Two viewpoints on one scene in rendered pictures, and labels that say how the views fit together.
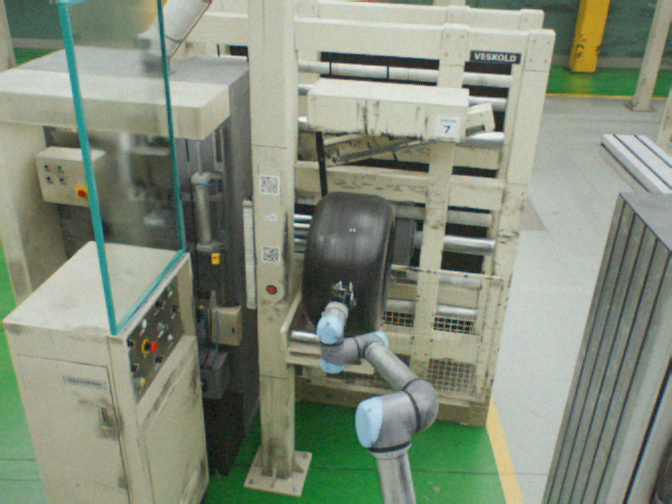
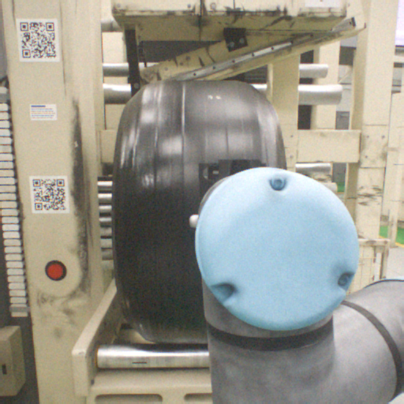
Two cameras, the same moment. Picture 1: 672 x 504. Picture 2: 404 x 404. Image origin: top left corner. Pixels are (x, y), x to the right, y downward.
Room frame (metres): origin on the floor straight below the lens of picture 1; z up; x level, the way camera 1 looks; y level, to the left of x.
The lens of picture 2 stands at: (1.54, 0.08, 1.33)
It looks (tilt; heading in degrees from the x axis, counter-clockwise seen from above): 10 degrees down; 349
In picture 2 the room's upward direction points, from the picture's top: straight up
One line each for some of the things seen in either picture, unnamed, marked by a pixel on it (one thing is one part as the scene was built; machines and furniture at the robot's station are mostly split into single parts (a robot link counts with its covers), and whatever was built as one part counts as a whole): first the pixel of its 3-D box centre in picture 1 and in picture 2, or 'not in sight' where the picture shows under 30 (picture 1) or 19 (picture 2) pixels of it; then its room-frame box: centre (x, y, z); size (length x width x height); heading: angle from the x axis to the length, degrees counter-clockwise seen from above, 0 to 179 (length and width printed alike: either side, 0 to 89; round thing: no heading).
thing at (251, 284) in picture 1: (252, 254); (16, 206); (2.33, 0.33, 1.19); 0.05 x 0.04 x 0.48; 171
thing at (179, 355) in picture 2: (332, 339); (181, 355); (2.18, 0.01, 0.90); 0.35 x 0.05 x 0.05; 81
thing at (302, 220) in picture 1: (305, 240); (119, 222); (2.73, 0.14, 1.05); 0.20 x 0.15 x 0.30; 81
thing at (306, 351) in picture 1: (330, 352); (179, 383); (2.18, 0.01, 0.84); 0.36 x 0.09 x 0.06; 81
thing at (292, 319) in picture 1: (295, 314); (106, 320); (2.35, 0.16, 0.90); 0.40 x 0.03 x 0.10; 171
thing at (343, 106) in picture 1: (388, 110); (226, 3); (2.59, -0.19, 1.71); 0.61 x 0.25 x 0.15; 81
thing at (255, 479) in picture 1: (278, 467); not in sight; (2.34, 0.24, 0.02); 0.27 x 0.27 x 0.04; 81
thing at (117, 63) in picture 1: (135, 154); not in sight; (1.92, 0.62, 1.75); 0.55 x 0.02 x 0.95; 171
